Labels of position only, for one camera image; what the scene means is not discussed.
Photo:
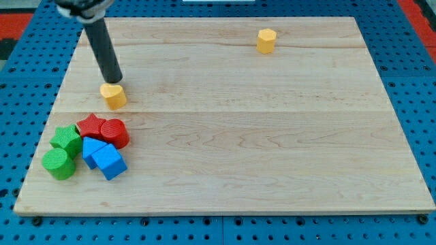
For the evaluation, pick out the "yellow hexagon block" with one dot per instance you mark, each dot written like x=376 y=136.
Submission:
x=266 y=41

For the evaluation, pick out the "wooden board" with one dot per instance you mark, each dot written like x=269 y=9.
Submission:
x=218 y=128

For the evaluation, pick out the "red cylinder block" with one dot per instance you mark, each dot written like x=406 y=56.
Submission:
x=114 y=132

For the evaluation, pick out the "yellow heart block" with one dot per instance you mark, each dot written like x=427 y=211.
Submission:
x=113 y=95

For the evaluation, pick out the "blue cube block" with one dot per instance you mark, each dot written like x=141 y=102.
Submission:
x=110 y=161

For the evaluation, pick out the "red star block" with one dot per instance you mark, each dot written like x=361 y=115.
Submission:
x=91 y=127

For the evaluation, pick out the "blue triangle block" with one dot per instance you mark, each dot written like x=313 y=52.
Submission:
x=90 y=146

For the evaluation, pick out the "green star block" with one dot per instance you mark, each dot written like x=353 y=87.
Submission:
x=69 y=139

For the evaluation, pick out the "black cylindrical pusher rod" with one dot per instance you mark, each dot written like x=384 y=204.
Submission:
x=103 y=51

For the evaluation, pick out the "green cylinder block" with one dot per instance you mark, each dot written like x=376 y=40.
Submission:
x=58 y=164

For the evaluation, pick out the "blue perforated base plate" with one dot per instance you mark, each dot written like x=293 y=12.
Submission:
x=32 y=77

